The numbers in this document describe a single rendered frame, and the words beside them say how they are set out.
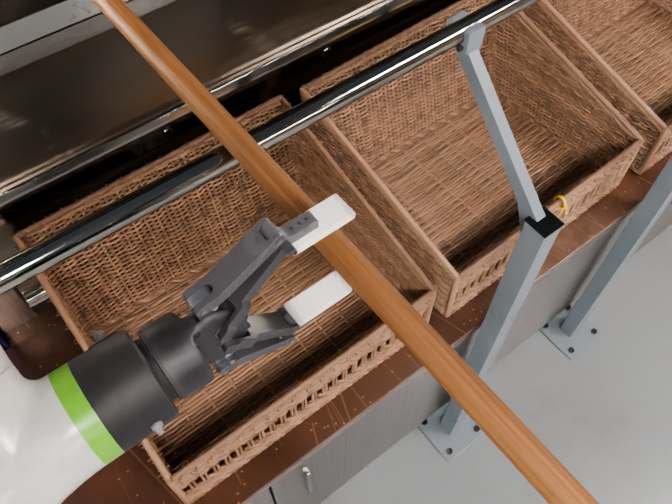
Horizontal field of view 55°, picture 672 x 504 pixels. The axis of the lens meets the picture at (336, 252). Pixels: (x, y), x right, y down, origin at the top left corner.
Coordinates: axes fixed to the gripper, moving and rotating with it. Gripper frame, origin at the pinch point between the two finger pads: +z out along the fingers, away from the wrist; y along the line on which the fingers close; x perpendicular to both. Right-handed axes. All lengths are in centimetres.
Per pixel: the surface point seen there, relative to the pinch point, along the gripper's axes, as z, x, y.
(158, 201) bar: -10.4, -18.5, 2.5
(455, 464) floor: 32, 11, 119
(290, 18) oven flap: 32, -55, 20
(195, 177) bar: -5.5, -18.7, 2.2
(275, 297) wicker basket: 8, -30, 60
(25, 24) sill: -10, -56, 2
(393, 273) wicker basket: 27, -17, 53
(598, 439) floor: 67, 30, 119
